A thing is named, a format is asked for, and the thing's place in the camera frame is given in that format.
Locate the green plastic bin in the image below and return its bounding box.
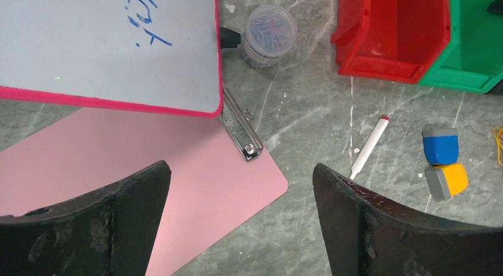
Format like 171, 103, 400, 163
419, 0, 502, 94

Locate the white marker pen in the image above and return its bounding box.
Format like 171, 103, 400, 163
349, 116, 390, 180

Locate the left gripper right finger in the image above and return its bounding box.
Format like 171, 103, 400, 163
312, 163, 502, 275

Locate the pink clipboard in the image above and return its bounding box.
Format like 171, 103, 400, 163
1, 108, 288, 275

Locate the pink framed whiteboard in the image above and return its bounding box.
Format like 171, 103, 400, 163
1, 0, 223, 118

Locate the clear jar of paperclips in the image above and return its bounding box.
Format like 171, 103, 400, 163
243, 4, 298, 68

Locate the coloured cable bundle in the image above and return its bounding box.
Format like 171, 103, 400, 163
492, 126, 503, 167

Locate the yellow eraser block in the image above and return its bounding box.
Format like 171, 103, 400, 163
424, 163, 469, 201

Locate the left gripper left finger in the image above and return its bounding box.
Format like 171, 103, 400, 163
1, 160, 171, 275

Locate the blue eraser block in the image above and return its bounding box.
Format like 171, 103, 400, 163
422, 128, 460, 165

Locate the red plastic bin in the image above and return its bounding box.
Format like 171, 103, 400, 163
331, 0, 451, 84

